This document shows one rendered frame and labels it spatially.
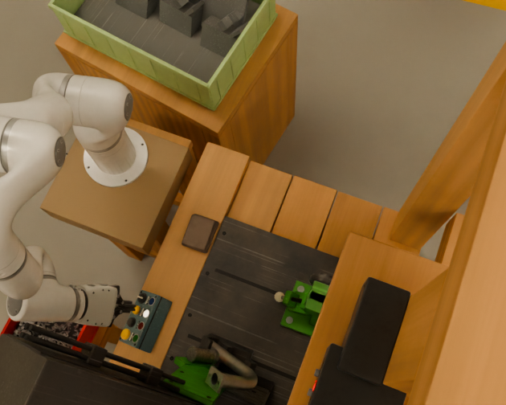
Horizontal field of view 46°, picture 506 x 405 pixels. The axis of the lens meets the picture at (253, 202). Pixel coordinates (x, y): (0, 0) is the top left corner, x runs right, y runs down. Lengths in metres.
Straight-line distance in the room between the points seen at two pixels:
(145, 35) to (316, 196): 0.80
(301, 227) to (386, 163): 1.11
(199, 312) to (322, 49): 1.71
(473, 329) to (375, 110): 2.30
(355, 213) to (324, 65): 1.34
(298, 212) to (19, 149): 0.92
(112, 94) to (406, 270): 0.77
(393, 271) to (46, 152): 0.63
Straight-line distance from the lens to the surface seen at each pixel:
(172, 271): 1.72
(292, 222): 1.74
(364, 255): 1.05
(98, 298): 1.51
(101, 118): 1.43
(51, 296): 1.42
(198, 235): 1.70
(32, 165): 1.07
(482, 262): 0.66
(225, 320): 1.68
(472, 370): 0.64
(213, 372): 1.37
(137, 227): 1.73
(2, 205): 1.09
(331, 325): 1.03
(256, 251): 1.70
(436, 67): 3.05
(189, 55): 2.03
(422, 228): 1.58
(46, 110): 1.24
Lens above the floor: 2.56
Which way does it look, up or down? 72 degrees down
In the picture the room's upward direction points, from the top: 10 degrees counter-clockwise
